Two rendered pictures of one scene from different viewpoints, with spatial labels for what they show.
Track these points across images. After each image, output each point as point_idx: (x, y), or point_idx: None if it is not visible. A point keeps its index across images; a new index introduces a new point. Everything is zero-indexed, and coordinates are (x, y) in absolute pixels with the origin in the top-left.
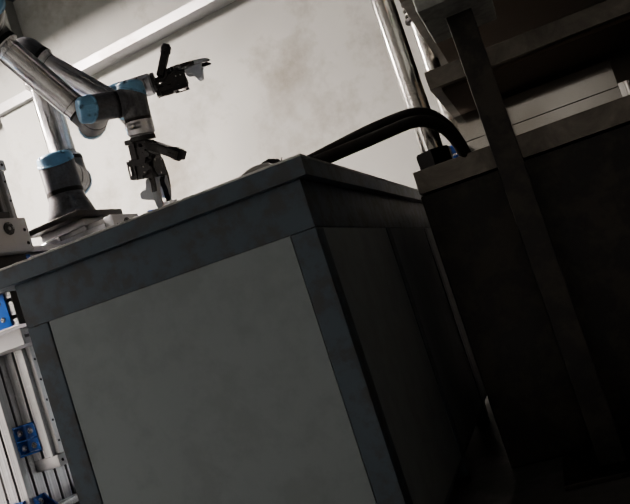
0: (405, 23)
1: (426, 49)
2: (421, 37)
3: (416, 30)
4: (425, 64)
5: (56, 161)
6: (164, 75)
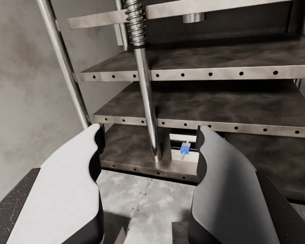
0: (138, 48)
1: (149, 74)
2: (148, 64)
3: (145, 57)
4: (147, 85)
5: None
6: None
